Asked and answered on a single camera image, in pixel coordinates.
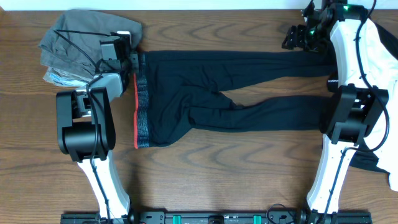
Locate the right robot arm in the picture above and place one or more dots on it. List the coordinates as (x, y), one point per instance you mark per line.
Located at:
(356, 113)

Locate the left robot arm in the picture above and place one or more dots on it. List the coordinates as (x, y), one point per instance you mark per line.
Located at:
(85, 129)

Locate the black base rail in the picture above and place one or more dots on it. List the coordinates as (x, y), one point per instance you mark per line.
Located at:
(273, 216)

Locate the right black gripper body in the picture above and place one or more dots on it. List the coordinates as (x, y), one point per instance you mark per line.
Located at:
(311, 39)

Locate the folded grey-brown trousers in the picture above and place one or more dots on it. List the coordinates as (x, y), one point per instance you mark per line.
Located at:
(72, 44)

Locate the black and white shirt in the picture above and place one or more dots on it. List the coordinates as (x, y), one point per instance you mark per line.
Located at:
(380, 68)

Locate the black leggings with red waistband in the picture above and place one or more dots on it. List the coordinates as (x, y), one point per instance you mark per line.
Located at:
(176, 91)

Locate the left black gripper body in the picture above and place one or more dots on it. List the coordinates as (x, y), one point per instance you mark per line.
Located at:
(125, 66)

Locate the folded light blue garment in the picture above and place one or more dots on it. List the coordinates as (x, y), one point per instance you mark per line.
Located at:
(59, 79)

